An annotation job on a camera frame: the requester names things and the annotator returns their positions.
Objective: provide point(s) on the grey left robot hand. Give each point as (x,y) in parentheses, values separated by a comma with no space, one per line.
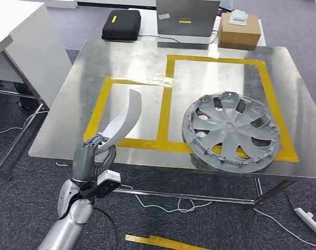
(82,162)

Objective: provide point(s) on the white curved plastic part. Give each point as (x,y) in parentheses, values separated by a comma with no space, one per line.
(129,117)

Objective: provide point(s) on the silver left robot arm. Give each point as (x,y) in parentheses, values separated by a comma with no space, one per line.
(66,224)

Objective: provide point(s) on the steel workbench table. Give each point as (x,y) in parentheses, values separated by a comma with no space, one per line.
(95,65)

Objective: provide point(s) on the black bag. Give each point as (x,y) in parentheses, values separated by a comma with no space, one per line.
(28,100)

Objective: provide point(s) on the white side panel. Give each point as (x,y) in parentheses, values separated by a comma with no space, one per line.
(40,58)

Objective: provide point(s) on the yellow double-rectangle tape outline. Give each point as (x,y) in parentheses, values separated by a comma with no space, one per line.
(163,114)

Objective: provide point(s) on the black zip case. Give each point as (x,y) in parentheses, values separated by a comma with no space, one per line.
(121,27)

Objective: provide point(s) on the long yellow floor tape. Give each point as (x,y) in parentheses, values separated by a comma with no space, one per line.
(173,243)

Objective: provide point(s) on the white table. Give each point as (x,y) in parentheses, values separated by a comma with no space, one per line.
(148,24)

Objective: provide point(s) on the grey plastic hubcap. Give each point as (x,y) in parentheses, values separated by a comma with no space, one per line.
(229,126)

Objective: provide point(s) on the silver laptop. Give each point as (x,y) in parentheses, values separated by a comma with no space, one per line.
(186,13)

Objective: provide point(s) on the brown cardboard box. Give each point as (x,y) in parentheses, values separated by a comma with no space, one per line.
(238,36)

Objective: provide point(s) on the pale teal pack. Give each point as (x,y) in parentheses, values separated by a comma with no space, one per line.
(238,15)

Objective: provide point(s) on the white power strip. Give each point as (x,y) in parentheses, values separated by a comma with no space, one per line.
(309,219)

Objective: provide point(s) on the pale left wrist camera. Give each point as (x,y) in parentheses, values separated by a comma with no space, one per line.
(108,177)

